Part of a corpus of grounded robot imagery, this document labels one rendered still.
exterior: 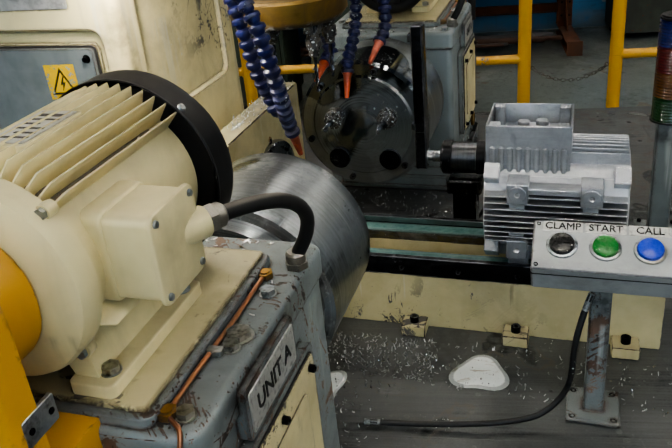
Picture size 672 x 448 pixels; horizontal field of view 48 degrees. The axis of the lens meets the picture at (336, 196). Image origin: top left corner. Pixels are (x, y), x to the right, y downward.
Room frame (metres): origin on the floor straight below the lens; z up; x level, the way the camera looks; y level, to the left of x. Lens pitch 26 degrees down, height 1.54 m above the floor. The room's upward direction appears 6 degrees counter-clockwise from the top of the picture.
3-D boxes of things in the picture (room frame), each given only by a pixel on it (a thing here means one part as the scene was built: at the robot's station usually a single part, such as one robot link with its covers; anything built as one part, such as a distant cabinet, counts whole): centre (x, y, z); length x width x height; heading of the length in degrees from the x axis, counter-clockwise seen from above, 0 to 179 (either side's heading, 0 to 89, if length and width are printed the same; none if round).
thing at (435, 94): (1.45, -0.11, 1.04); 0.41 x 0.25 x 0.25; 161
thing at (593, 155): (1.01, -0.33, 1.02); 0.20 x 0.19 x 0.19; 70
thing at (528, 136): (1.03, -0.30, 1.11); 0.12 x 0.11 x 0.07; 70
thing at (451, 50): (1.69, -0.19, 0.99); 0.35 x 0.31 x 0.37; 161
